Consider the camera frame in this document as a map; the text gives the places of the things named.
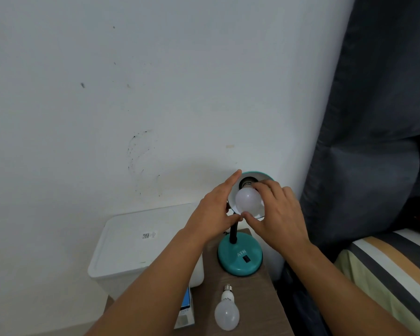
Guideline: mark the person's right hand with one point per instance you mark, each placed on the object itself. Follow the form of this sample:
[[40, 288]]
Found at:
[[281, 223]]

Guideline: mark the person's left hand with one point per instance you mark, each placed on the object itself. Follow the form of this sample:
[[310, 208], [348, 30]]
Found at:
[[210, 215]]

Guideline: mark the person's right thumb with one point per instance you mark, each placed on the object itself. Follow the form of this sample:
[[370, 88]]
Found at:
[[251, 221]]

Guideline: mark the person's left thumb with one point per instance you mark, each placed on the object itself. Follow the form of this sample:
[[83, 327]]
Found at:
[[235, 219]]

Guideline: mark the white light bulb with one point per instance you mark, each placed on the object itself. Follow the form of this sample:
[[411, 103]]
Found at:
[[226, 313], [248, 201]]

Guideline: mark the teal desk lamp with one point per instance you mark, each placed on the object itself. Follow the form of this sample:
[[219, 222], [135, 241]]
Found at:
[[239, 257]]

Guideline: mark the person's right forearm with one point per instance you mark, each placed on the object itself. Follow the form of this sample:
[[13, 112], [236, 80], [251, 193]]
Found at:
[[336, 293]]

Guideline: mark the person's left forearm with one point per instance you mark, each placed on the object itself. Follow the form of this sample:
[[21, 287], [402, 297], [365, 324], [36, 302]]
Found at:
[[154, 286]]

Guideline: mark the blue white cardboard box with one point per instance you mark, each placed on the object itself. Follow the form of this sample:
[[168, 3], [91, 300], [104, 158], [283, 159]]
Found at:
[[185, 311]]

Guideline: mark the white plastic storage box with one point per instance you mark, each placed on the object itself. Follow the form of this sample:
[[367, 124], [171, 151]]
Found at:
[[133, 241]]

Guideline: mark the striped bed sheet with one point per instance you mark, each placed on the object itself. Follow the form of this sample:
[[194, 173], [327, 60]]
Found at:
[[392, 272]]

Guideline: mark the dark grey curtain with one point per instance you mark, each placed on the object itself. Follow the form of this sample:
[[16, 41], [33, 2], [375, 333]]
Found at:
[[371, 118]]

